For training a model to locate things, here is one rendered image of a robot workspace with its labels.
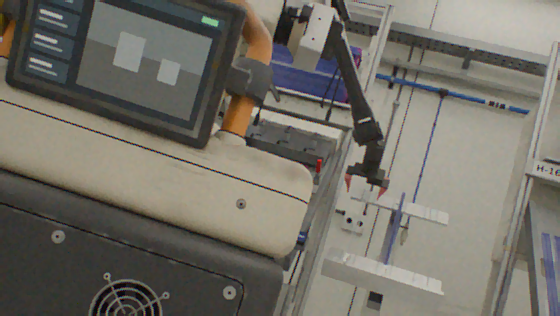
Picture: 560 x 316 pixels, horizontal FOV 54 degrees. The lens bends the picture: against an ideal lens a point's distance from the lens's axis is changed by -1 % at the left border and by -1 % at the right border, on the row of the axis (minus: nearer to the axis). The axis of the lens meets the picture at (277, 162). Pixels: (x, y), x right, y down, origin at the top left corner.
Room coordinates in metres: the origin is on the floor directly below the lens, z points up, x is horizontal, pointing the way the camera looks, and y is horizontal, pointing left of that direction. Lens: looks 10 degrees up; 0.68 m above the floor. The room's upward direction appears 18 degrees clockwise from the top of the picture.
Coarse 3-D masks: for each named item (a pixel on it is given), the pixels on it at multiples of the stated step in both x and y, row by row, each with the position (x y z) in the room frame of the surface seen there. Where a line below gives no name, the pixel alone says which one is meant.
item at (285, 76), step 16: (272, 48) 2.26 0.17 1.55; (352, 48) 2.19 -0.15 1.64; (272, 64) 2.26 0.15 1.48; (288, 64) 2.24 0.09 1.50; (320, 64) 2.21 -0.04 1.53; (336, 64) 2.20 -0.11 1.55; (288, 80) 2.24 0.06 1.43; (304, 80) 2.22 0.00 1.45; (320, 80) 2.21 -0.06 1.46; (336, 80) 2.20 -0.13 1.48; (320, 96) 2.21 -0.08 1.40; (336, 96) 2.19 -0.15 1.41
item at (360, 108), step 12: (348, 12) 1.55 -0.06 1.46; (348, 48) 1.56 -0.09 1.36; (348, 60) 1.56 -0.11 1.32; (348, 72) 1.57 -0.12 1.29; (348, 84) 1.58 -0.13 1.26; (360, 84) 1.58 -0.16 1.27; (348, 96) 1.59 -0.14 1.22; (360, 96) 1.58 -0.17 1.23; (360, 108) 1.59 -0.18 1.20; (360, 120) 1.64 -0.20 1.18; (372, 120) 1.58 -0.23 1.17; (360, 132) 1.60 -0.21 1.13; (372, 132) 1.60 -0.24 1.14
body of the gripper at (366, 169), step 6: (366, 162) 1.68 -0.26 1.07; (372, 162) 1.67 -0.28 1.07; (378, 162) 1.67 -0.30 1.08; (354, 168) 1.72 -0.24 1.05; (360, 168) 1.72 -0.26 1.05; (366, 168) 1.69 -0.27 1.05; (372, 168) 1.68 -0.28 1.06; (378, 168) 1.69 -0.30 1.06; (354, 174) 1.72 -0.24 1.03; (360, 174) 1.70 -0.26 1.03; (366, 174) 1.70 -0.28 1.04; (372, 174) 1.70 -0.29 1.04; (378, 174) 1.71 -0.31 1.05; (384, 174) 1.72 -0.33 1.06; (378, 180) 1.69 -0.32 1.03
